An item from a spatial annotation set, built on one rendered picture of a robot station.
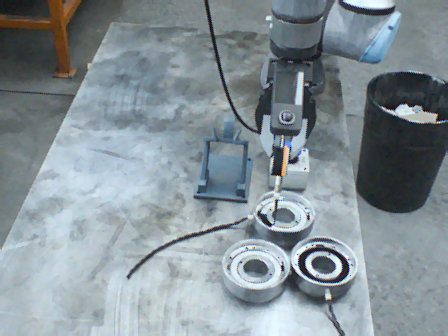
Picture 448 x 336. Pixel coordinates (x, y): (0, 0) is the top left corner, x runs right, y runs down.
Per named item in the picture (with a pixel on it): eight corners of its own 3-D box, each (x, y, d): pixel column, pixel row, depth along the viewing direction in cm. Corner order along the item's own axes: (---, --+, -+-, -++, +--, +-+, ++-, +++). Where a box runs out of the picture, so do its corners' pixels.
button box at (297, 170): (306, 190, 119) (309, 170, 116) (268, 187, 119) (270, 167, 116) (305, 163, 125) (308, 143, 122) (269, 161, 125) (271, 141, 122)
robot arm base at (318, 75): (261, 64, 155) (264, 27, 149) (323, 68, 155) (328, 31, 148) (259, 97, 144) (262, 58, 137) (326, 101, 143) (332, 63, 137)
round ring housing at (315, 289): (285, 253, 106) (287, 235, 103) (347, 253, 106) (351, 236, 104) (292, 302, 98) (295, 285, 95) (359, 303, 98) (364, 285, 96)
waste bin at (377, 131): (443, 223, 230) (477, 126, 203) (351, 216, 231) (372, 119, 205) (427, 165, 257) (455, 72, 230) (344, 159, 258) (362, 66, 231)
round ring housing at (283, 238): (311, 209, 115) (314, 192, 112) (313, 251, 106) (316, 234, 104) (253, 205, 115) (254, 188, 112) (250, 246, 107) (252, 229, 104)
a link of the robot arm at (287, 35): (323, 26, 88) (265, 21, 89) (319, 55, 91) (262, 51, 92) (323, 4, 94) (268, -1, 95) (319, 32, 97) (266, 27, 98)
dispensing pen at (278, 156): (265, 226, 104) (275, 124, 103) (265, 222, 108) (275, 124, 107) (278, 228, 104) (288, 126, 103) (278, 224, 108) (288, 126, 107)
